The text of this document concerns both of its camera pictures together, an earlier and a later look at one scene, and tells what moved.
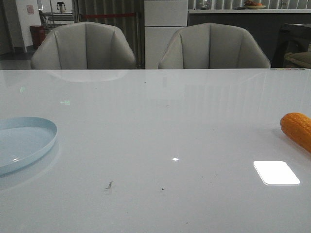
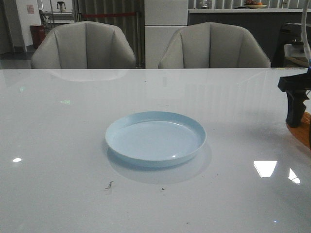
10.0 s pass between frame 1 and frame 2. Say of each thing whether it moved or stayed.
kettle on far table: stayed
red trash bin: stayed
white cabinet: stayed
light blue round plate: moved
